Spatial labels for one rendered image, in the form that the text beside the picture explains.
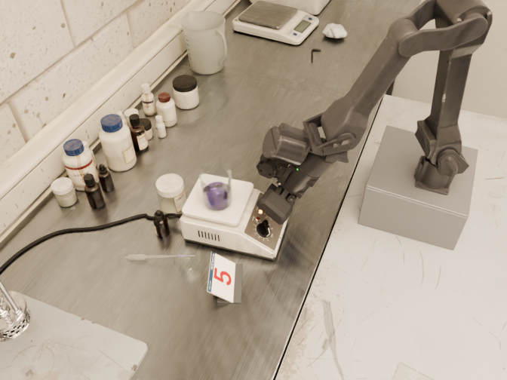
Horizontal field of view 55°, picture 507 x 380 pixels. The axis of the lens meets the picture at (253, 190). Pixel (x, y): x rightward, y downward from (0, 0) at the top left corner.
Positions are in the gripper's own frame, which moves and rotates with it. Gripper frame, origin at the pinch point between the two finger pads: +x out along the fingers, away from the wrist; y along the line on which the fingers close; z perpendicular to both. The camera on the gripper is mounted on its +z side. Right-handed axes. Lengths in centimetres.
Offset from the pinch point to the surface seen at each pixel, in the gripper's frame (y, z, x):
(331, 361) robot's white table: 22.6, -23.8, -0.7
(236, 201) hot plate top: 4.5, 5.9, 3.7
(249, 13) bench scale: -81, 43, 20
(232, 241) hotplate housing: 9.9, 1.3, 7.5
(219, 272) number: 16.8, -0.2, 8.7
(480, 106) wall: -147, -52, 19
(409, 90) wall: -144, -24, 33
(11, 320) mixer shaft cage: 47, 20, 7
